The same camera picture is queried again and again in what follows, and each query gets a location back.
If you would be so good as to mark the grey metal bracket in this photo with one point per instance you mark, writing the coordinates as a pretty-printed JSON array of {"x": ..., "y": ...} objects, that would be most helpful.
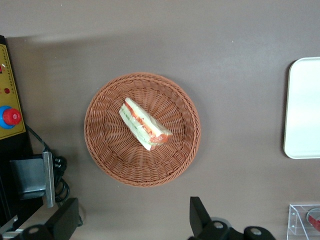
[{"x": 48, "y": 180}]

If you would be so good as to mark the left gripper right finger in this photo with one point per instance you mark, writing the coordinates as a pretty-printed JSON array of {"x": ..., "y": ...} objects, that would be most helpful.
[{"x": 200, "y": 217}]

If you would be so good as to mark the triangle sandwich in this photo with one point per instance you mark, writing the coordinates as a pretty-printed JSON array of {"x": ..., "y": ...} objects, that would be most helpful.
[{"x": 140, "y": 122}]

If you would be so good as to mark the beige plastic tray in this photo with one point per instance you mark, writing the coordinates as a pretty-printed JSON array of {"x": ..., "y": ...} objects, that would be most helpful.
[{"x": 305, "y": 107}]

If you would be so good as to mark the red emergency stop button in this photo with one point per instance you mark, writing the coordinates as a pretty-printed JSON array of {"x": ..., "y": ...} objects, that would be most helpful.
[{"x": 11, "y": 117}]

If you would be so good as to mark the black yellow control box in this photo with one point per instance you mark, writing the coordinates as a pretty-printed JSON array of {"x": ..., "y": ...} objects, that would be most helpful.
[{"x": 10, "y": 75}]

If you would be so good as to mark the clear acrylic bottle rack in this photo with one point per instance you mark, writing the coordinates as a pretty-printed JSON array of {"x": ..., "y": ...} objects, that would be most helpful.
[{"x": 295, "y": 225}]

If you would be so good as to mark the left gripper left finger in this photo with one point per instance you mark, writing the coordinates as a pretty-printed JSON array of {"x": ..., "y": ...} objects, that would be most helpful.
[{"x": 66, "y": 215}]

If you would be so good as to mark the round brown wicker basket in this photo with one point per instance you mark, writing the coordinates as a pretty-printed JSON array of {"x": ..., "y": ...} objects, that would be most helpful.
[{"x": 112, "y": 155}]

